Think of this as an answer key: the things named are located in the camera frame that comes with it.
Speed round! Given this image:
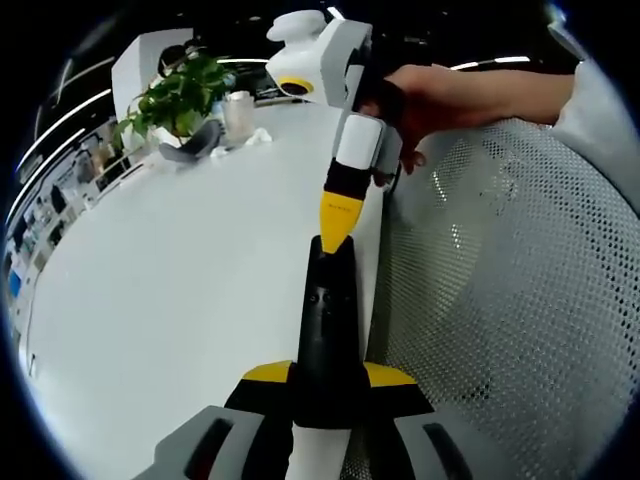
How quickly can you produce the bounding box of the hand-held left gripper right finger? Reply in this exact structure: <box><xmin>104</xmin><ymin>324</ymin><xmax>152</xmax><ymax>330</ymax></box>
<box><xmin>344</xmin><ymin>361</ymin><xmax>479</xmax><ymax>480</ymax></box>

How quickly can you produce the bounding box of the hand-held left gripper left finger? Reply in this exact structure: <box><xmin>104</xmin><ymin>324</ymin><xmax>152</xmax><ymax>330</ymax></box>
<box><xmin>153</xmin><ymin>359</ymin><xmax>296</xmax><ymax>480</ymax></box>

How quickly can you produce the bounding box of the black remote control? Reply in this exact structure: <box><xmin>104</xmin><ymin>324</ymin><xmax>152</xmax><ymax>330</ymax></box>
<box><xmin>291</xmin><ymin>233</ymin><xmax>373</xmax><ymax>432</ymax></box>

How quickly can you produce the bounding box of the person's right hand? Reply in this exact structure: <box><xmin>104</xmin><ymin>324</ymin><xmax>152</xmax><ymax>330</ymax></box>
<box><xmin>359</xmin><ymin>64</ymin><xmax>484</xmax><ymax>176</ymax></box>

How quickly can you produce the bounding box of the crumpled white tissue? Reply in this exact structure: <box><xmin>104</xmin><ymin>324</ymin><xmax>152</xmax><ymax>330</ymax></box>
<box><xmin>209</xmin><ymin>126</ymin><xmax>274</xmax><ymax>159</ymax></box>

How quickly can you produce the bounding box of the clear plastic bottle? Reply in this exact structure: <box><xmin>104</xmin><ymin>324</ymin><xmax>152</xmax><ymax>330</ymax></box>
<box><xmin>221</xmin><ymin>91</ymin><xmax>257</xmax><ymax>140</ymax></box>

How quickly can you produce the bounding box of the green potted plant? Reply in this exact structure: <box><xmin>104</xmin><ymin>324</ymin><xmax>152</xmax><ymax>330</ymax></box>
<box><xmin>111</xmin><ymin>46</ymin><xmax>237</xmax><ymax>152</ymax></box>

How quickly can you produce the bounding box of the black curved plant pot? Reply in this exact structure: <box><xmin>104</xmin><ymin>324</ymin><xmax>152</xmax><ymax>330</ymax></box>
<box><xmin>158</xmin><ymin>118</ymin><xmax>224</xmax><ymax>164</ymax></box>

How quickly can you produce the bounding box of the white mesh chair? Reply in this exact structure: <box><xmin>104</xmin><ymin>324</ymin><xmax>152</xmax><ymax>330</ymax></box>
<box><xmin>368</xmin><ymin>118</ymin><xmax>640</xmax><ymax>480</ymax></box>

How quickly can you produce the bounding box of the white square pillar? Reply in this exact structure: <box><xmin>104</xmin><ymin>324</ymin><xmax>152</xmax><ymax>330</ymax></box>
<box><xmin>110</xmin><ymin>26</ymin><xmax>197</xmax><ymax>122</ymax></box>

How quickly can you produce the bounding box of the row of office workstations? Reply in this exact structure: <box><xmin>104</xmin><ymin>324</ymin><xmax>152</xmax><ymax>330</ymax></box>
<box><xmin>3</xmin><ymin>132</ymin><xmax>132</xmax><ymax>284</ymax></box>

